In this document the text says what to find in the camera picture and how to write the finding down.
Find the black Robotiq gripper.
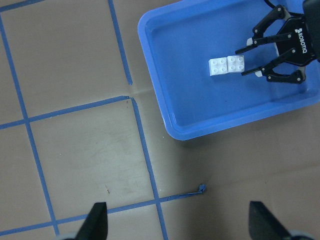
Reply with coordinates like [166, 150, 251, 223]
[235, 4, 320, 84]

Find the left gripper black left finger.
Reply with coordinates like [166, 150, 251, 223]
[75, 202, 108, 240]

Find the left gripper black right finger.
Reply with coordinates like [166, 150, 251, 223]
[248, 201, 292, 240]

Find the white building block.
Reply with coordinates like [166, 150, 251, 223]
[226, 55, 245, 73]
[208, 57, 228, 77]

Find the blue plastic tray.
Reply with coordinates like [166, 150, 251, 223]
[137, 0, 320, 141]

